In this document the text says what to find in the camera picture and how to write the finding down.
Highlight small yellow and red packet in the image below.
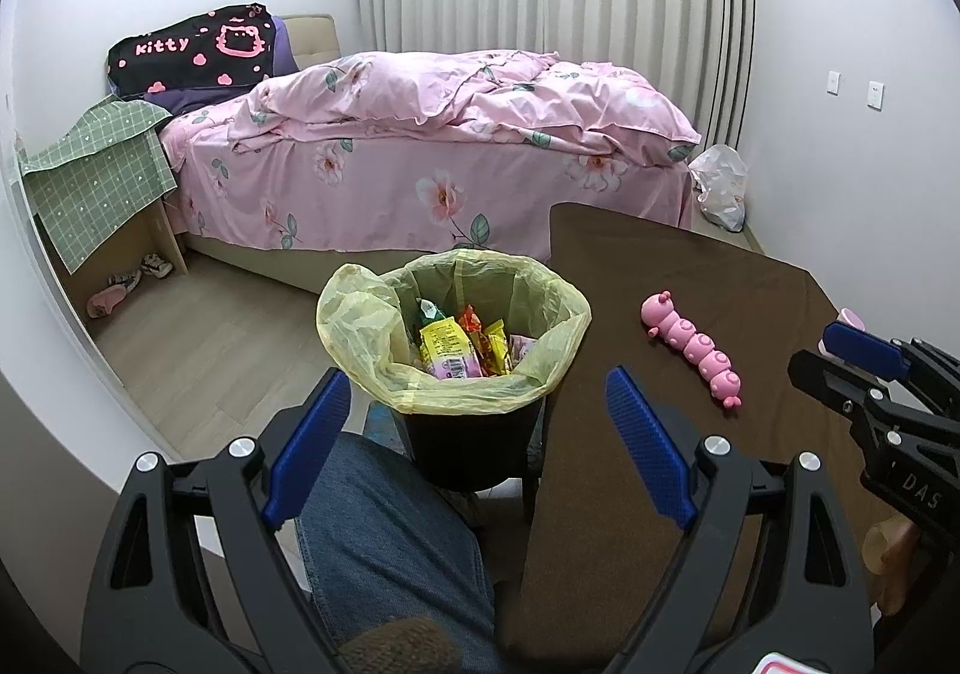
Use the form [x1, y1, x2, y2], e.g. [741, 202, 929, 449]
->
[480, 320, 518, 375]

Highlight black trash bin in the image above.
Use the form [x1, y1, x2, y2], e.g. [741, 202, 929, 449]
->
[390, 393, 557, 495]

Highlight bed with pink floral sheet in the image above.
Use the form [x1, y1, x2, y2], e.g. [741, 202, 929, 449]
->
[157, 108, 695, 294]

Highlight pink floral duvet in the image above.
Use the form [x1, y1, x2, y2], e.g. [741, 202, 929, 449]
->
[229, 49, 702, 167]

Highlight white plastic bag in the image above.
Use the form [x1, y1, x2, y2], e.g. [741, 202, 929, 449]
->
[688, 144, 749, 231]

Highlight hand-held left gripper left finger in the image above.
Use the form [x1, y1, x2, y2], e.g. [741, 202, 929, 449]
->
[81, 366, 353, 674]

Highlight person's right hand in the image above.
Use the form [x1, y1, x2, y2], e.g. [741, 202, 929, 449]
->
[862, 515, 922, 619]

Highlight yellow plastic bin liner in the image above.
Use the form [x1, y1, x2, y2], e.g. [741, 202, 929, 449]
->
[316, 249, 592, 417]

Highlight pink cup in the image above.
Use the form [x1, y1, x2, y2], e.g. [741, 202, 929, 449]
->
[821, 306, 871, 353]

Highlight beige headboard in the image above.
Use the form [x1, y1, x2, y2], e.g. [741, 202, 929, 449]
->
[274, 12, 343, 76]

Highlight pink caterpillar toy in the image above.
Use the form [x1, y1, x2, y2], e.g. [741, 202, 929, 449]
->
[640, 290, 745, 411]

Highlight person's leg in jeans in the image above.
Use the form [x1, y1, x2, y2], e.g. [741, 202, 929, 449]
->
[296, 434, 505, 674]

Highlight brown fuzzy cloth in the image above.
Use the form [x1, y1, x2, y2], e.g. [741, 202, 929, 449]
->
[337, 614, 463, 674]

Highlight pink slipper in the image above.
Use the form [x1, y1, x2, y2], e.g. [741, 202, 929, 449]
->
[86, 285, 130, 320]

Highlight green checked cloth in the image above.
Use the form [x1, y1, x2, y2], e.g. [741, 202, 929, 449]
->
[19, 98, 178, 270]

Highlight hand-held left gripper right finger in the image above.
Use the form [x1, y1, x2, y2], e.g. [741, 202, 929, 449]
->
[600, 365, 878, 674]

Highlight black pillow with pink print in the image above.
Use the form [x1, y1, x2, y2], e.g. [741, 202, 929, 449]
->
[107, 3, 277, 98]

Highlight pink and yellow snack packet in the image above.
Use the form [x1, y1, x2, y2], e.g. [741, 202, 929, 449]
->
[416, 318, 485, 383]

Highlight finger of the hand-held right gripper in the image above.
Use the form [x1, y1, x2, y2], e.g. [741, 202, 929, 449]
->
[787, 348, 960, 452]
[821, 320, 960, 419]

